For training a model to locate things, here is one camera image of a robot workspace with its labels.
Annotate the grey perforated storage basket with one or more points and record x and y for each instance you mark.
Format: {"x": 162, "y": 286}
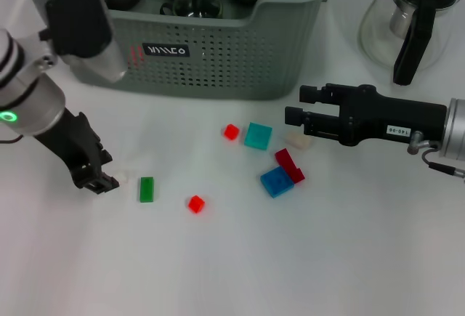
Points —
{"x": 218, "y": 69}

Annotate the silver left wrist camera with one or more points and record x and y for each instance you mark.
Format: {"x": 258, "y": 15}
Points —
{"x": 80, "y": 29}

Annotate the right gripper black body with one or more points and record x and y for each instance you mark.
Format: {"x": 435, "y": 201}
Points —
{"x": 392, "y": 120}

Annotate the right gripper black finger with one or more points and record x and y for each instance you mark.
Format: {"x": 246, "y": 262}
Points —
{"x": 308, "y": 94}
{"x": 293, "y": 115}

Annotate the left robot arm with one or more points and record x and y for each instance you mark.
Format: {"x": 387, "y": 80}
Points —
{"x": 29, "y": 101}

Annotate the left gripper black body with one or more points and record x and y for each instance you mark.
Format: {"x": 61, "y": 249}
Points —
{"x": 72, "y": 138}

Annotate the blue square toy brick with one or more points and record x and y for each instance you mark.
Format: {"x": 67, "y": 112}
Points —
{"x": 278, "y": 181}

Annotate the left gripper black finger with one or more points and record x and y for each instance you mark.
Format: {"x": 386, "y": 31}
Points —
{"x": 107, "y": 181}
{"x": 106, "y": 158}

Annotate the white toy brick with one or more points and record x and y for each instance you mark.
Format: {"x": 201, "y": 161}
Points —
{"x": 299, "y": 141}
{"x": 123, "y": 177}

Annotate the dark red long toy brick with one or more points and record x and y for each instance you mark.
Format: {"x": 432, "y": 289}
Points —
{"x": 290, "y": 165}

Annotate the teal square toy brick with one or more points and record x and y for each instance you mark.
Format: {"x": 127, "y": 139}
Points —
{"x": 258, "y": 136}

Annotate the green toy brick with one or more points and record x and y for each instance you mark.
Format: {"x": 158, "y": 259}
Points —
{"x": 148, "y": 189}

